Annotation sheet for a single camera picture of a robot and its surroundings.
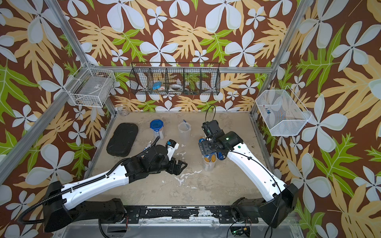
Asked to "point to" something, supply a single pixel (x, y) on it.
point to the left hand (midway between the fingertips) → (182, 161)
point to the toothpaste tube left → (148, 146)
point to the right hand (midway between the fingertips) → (207, 144)
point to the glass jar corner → (123, 110)
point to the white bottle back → (206, 157)
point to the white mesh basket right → (283, 112)
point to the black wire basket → (197, 78)
